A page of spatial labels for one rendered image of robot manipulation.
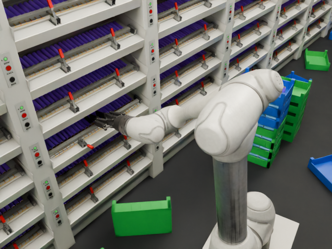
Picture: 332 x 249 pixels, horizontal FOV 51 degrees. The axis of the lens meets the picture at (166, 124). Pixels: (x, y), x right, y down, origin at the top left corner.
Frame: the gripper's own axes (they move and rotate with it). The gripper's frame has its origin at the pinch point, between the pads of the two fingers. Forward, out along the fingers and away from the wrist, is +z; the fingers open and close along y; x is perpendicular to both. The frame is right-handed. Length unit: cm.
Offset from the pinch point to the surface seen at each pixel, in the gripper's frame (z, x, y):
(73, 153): -3.5, 8.4, 19.9
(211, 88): 3, 26, -93
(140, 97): 0.7, 3.1, -28.9
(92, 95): -4.3, -12.7, 2.0
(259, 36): -4, 8, -149
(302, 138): -46, 73, -126
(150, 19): -15, -37, -33
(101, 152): 5.5, 22.1, 1.4
